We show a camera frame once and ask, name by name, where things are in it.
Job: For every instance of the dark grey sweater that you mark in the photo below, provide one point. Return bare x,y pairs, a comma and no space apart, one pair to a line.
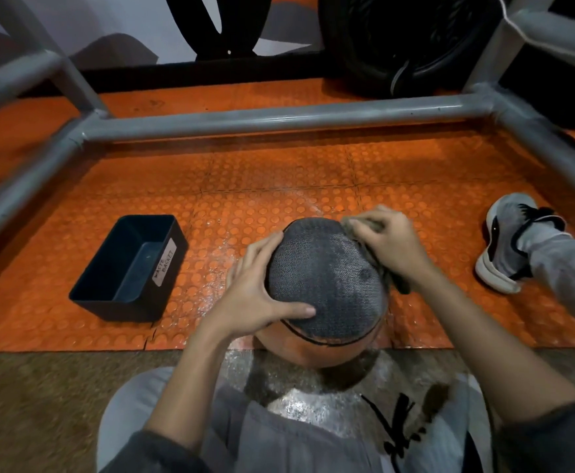
553,438

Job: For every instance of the black floor edging strip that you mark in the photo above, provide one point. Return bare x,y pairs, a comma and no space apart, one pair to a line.
194,73

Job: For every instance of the dusty orange basketball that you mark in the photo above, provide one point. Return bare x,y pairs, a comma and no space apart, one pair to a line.
324,285

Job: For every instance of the person's left hand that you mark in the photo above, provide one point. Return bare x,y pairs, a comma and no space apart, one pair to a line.
245,300

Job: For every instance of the grey cleaning cloth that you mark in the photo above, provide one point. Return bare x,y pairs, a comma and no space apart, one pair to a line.
396,283

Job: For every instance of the black round fan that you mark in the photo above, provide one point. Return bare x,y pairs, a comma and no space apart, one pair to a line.
406,44

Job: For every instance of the person's left forearm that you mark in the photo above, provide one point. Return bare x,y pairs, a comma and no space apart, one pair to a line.
194,384

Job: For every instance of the black stand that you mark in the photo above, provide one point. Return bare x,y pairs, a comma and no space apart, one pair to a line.
218,29

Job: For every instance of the black plastic waste bin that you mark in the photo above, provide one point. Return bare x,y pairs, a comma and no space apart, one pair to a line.
130,270

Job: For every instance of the grey metal pipe frame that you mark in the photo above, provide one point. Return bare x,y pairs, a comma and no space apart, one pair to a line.
277,118

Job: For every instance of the orange studded floor mat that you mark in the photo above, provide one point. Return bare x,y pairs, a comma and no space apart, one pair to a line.
277,177

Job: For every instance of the person's right fingers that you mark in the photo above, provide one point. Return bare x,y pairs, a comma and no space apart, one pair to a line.
366,229

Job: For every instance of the person's left thumb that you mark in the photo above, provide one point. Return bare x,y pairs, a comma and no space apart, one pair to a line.
295,312

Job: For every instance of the person's right forearm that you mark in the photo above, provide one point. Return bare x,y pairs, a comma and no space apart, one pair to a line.
489,349

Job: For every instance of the person's right hand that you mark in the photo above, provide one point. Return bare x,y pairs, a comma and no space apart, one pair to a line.
398,246

